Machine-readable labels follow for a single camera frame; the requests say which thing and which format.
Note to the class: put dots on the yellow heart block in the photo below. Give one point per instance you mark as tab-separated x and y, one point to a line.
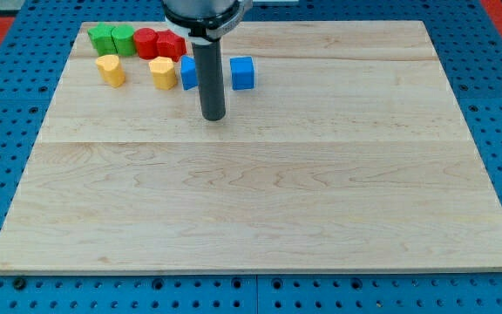
111	70

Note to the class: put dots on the blue cube block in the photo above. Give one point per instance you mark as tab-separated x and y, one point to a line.
242	73

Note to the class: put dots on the blue block behind rod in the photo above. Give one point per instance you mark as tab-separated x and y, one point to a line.
188	72

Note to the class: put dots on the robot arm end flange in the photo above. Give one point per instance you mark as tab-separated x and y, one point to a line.
204	22

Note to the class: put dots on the yellow pentagon block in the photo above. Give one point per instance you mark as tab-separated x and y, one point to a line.
163	73

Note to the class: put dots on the wooden board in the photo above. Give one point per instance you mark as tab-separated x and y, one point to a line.
349	156

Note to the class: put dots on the red cylinder block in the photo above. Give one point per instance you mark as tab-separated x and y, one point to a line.
145	43

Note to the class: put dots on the green star block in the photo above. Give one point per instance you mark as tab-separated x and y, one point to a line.
101	39

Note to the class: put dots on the green cylinder block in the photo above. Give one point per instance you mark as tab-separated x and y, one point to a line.
122	36

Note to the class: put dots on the red star block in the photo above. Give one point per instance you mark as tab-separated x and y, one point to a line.
170	45

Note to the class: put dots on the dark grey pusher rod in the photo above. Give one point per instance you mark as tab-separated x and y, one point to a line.
208	68

